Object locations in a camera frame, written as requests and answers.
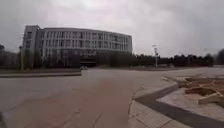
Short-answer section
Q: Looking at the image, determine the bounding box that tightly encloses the large grey curved building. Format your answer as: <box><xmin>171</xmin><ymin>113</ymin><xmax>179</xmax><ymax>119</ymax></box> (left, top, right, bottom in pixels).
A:
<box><xmin>22</xmin><ymin>24</ymin><xmax>134</xmax><ymax>68</ymax></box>

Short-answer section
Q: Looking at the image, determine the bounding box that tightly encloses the street lamp pole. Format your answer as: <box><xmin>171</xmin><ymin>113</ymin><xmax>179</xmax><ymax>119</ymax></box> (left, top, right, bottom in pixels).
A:
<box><xmin>151</xmin><ymin>44</ymin><xmax>160</xmax><ymax>68</ymax></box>

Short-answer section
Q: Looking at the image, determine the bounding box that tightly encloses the row of dark trees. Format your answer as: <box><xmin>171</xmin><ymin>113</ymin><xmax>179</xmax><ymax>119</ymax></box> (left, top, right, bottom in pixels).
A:
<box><xmin>19</xmin><ymin>49</ymin><xmax>224</xmax><ymax>69</ymax></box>

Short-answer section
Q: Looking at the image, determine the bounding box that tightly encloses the grass strip with kerb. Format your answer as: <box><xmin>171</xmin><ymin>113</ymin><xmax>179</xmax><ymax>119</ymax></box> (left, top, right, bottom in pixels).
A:
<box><xmin>0</xmin><ymin>67</ymin><xmax>83</xmax><ymax>79</ymax></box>

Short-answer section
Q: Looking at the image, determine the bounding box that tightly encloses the low building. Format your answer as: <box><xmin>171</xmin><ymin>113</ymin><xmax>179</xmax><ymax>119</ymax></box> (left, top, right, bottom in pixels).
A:
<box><xmin>0</xmin><ymin>44</ymin><xmax>22</xmax><ymax>69</ymax></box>

